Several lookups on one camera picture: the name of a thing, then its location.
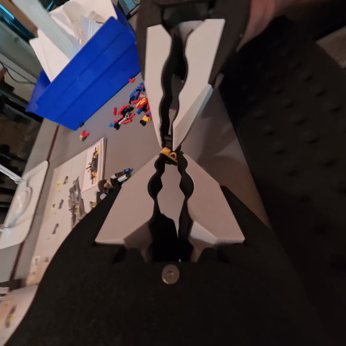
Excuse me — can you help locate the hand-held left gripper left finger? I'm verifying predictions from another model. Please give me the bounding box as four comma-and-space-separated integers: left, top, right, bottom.
95, 154, 165, 262

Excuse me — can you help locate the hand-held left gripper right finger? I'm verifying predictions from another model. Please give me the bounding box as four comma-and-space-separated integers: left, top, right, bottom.
177, 151, 245, 262

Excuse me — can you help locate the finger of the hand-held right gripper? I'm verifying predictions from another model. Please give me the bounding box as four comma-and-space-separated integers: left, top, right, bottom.
143, 25, 173, 148
172, 18, 226, 152

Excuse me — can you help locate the partly built lego chassis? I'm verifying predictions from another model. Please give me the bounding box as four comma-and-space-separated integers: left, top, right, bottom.
96, 168, 133, 200

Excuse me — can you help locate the yellow lego piece blue pin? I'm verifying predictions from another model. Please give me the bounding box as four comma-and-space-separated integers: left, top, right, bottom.
160, 147, 178, 163

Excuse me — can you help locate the black lego connector piece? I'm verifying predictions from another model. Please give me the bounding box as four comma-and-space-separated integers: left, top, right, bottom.
163, 134, 177, 166

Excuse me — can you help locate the pile of lego pins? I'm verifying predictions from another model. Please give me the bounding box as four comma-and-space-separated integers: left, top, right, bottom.
109, 78, 152, 130

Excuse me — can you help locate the lego instruction booklet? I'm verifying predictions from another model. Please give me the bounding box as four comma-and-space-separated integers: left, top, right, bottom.
0, 138, 104, 344

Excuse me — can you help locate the person's right hand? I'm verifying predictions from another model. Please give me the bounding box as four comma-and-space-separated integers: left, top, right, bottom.
237, 0, 276, 52

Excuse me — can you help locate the blue plastic bin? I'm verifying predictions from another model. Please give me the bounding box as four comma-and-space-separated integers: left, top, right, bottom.
26, 5, 141, 131

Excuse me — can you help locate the black dimpled cloth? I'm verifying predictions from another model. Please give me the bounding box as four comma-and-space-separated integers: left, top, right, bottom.
219, 16, 346, 325

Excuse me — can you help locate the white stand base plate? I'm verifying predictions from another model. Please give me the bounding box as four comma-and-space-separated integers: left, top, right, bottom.
0, 159, 49, 249

